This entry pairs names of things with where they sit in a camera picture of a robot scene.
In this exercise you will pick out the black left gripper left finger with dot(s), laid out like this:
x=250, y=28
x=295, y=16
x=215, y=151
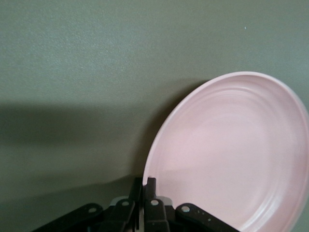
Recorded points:
x=113, y=217

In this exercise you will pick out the brown table cover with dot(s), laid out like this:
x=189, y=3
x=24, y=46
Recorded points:
x=72, y=48

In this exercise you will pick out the pink shallow plate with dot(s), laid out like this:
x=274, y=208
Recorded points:
x=229, y=149

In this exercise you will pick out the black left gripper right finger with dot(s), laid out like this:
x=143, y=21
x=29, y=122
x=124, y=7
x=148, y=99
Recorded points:
x=154, y=215

